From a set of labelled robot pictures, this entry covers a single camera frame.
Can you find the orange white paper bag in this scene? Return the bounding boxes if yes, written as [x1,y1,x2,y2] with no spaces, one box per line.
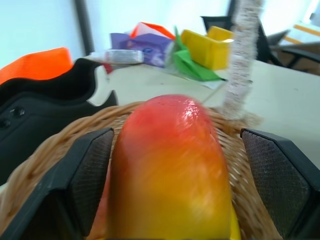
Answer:
[129,21,177,41]

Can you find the green paper sheet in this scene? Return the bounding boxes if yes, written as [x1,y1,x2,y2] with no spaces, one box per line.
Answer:
[172,25,226,82]

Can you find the red yellow mango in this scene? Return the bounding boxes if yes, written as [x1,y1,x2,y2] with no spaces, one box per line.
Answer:
[106,94,235,240]

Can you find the black office chair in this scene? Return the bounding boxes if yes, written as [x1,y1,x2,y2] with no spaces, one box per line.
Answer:
[200,15,236,34]
[256,19,320,75]

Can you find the white tube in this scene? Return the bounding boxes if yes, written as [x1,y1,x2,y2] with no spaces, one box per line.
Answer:
[88,49,145,65]

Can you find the yellow fruit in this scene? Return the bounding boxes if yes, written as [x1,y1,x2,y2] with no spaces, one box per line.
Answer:
[229,206,242,240]

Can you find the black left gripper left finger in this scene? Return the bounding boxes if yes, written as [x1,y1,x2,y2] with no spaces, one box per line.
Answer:
[0,127,115,240]

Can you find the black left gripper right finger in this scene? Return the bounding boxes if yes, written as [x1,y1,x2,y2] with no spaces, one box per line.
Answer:
[240,127,320,240]

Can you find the purple package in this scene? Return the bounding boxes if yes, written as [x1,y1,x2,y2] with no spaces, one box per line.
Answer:
[110,31,176,68]

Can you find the red round fruit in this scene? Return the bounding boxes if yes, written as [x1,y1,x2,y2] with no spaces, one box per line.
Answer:
[88,172,112,240]

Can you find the black corrugated hose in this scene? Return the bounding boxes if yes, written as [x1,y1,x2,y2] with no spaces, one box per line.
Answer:
[80,0,95,57]

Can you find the wicker basket with lace handle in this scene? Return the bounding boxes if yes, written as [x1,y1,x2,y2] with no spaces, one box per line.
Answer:
[0,0,278,240]

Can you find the orange plastic bin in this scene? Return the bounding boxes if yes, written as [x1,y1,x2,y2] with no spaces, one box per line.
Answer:
[0,46,75,86]

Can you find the black plastic housing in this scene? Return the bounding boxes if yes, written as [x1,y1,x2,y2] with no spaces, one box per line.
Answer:
[0,57,119,187]

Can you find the yellow plastic box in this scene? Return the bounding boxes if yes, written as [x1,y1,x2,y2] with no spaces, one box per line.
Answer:
[180,25,235,71]

